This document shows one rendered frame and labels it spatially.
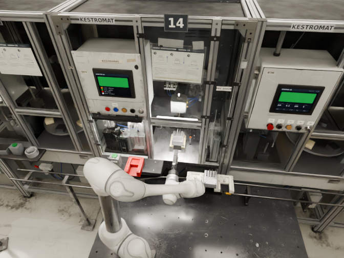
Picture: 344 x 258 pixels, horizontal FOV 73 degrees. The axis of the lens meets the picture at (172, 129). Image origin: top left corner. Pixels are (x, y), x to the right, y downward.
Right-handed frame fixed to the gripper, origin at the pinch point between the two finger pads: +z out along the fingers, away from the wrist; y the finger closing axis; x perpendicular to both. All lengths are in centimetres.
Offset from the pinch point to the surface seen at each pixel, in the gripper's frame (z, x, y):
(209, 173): -10.5, -27.0, -4.8
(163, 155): 8.0, 11.8, -9.9
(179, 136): 20.1, -0.8, 1.8
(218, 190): -18.3, -34.6, -14.4
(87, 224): -22, 90, -96
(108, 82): 0, 42, 64
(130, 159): -5.0, 36.3, -4.3
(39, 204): -4, 157, -100
